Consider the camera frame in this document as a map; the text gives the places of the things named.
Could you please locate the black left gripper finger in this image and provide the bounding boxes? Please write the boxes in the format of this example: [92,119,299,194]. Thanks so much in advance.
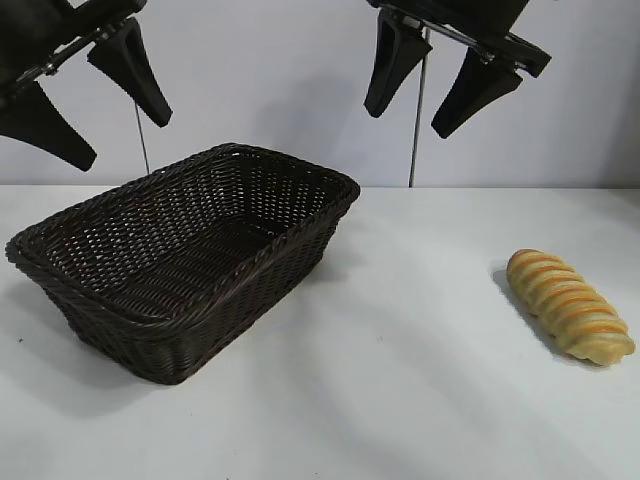
[0,82,98,173]
[86,18,174,128]

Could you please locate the dark brown wicker basket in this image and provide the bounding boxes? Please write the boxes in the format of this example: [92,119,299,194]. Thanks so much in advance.
[4,142,362,390]

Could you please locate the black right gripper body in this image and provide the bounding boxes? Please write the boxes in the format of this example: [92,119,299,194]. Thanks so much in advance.
[366,0,554,80]

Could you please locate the thin grey cable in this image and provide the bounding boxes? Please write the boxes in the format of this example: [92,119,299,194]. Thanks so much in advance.
[132,101,151,174]
[408,23,428,188]

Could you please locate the long twisted golden bread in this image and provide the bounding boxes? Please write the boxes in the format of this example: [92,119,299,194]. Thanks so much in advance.
[505,247,637,369]

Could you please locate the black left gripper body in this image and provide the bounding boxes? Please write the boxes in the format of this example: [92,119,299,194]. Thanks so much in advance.
[0,0,149,103]

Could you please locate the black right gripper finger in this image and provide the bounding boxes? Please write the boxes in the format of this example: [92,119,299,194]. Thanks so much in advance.
[363,9,434,120]
[430,46,525,140]

